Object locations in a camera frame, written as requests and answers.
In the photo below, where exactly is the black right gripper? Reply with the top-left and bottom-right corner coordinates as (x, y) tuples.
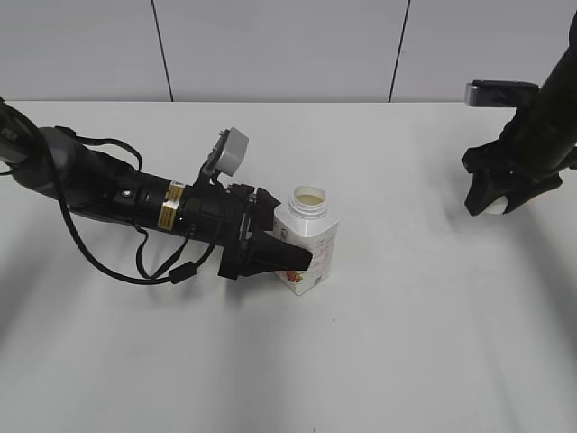
(462, 136), (563, 216)

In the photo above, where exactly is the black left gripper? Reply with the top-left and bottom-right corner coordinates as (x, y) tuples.
(179, 178), (313, 280)

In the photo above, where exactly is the white ribbed bottle cap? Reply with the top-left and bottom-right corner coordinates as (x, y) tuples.
(484, 196), (508, 215)

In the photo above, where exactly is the white yogurt bottle strawberry label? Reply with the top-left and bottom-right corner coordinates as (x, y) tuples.
(273, 186), (339, 296)

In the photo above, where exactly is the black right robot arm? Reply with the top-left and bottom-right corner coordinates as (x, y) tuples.
(462, 37), (576, 216)

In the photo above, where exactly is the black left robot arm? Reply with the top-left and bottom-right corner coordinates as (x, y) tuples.
(1, 103), (313, 286)

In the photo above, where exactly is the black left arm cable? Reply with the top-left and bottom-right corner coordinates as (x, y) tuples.
(42, 134), (224, 285)

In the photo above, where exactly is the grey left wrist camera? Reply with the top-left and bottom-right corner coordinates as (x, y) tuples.
(203, 127), (249, 177)

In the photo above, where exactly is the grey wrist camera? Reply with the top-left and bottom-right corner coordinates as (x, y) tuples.
(464, 79), (539, 108)
(203, 127), (249, 177)

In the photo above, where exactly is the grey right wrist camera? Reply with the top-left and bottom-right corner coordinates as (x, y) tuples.
(464, 79), (539, 108)

